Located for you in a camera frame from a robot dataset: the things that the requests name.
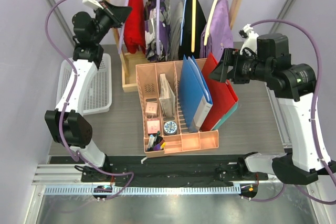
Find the round patterned tin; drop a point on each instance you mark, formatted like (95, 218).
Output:
(170, 128)

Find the blue hanger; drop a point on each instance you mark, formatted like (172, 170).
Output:
(183, 21)

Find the pink desk organizer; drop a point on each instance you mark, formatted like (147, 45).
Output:
(148, 82)

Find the grey garment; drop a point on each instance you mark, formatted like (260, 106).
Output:
(175, 34)

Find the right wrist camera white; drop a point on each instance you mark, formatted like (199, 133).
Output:
(249, 38)

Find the red file folder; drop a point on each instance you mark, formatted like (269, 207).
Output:
(223, 95)

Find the white slotted cable duct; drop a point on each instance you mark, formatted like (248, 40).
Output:
(97, 190)

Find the purple camouflage garment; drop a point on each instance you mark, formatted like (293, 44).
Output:
(150, 30)

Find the lilac purple garment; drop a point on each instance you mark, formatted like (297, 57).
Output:
(220, 34)

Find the red trousers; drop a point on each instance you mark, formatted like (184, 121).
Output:
(134, 31)

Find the white plastic basket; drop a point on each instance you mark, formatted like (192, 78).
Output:
(99, 94)

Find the pink socket cube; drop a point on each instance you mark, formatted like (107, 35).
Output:
(151, 109)
(152, 126)

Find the cream yellow hanger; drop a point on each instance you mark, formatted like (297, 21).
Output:
(193, 32)

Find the teal folder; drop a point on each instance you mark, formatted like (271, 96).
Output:
(225, 117)

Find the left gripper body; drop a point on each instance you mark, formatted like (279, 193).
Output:
(105, 21)

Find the pink socket cube upper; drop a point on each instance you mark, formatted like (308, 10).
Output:
(151, 109)

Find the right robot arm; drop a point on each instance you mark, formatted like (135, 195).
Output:
(266, 58)

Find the beige book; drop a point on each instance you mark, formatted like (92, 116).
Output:
(167, 97)

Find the pink socket cube lower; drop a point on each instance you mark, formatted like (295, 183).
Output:
(152, 126)

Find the blue file folder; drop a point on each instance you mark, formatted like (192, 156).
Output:
(194, 95)

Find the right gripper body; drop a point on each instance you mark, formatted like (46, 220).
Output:
(246, 68)

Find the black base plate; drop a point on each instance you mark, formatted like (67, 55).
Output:
(177, 171)

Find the pens in organizer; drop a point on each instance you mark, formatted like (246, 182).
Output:
(156, 142)

